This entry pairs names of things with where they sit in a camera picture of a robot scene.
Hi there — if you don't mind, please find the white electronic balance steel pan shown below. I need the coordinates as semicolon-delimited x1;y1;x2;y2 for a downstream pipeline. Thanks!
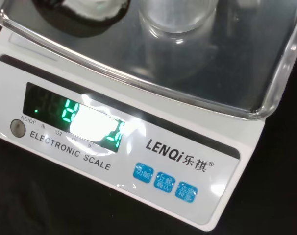
0;0;297;232

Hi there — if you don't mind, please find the black bench cloth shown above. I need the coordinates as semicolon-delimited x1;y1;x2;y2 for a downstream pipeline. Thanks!
0;23;297;235

